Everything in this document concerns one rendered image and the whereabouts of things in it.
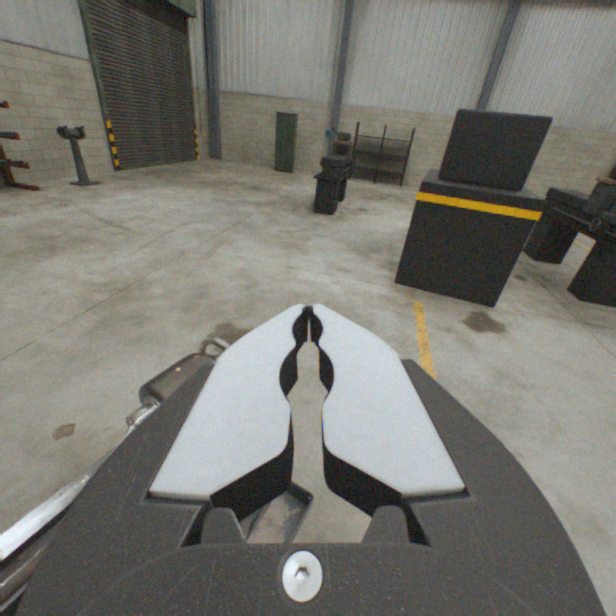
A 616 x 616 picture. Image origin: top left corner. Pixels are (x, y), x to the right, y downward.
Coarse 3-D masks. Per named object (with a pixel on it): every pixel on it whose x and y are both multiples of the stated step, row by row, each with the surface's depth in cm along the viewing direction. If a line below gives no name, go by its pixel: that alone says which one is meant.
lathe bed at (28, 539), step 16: (96, 464) 76; (80, 480) 73; (64, 496) 70; (32, 512) 66; (48, 512) 67; (64, 512) 68; (16, 528) 64; (32, 528) 64; (48, 528) 66; (0, 544) 61; (16, 544) 61; (32, 544) 64; (0, 560) 59; (16, 560) 61; (32, 560) 60; (0, 576) 59; (16, 576) 58; (0, 592) 56; (16, 592) 57; (0, 608) 55; (16, 608) 57
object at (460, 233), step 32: (480, 128) 323; (512, 128) 313; (544, 128) 304; (448, 160) 346; (480, 160) 335; (512, 160) 325; (448, 192) 325; (480, 192) 315; (512, 192) 319; (416, 224) 352; (448, 224) 339; (480, 224) 327; (512, 224) 317; (416, 256) 368; (448, 256) 354; (480, 256) 341; (512, 256) 330; (416, 288) 386; (448, 288) 371; (480, 288) 357
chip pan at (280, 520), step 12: (276, 504) 103; (288, 504) 103; (300, 504) 104; (264, 516) 99; (276, 516) 100; (288, 516) 100; (300, 516) 101; (264, 528) 97; (276, 528) 97; (288, 528) 97; (252, 540) 93; (264, 540) 94; (276, 540) 94; (288, 540) 94
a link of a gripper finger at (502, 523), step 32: (416, 384) 8; (448, 416) 7; (448, 448) 7; (480, 448) 7; (480, 480) 6; (512, 480) 6; (416, 512) 6; (448, 512) 6; (480, 512) 6; (512, 512) 6; (544, 512) 5; (448, 544) 5; (480, 544) 5; (512, 544) 5; (544, 544) 5; (512, 576) 5; (544, 576) 5; (576, 576) 5; (544, 608) 4; (576, 608) 4
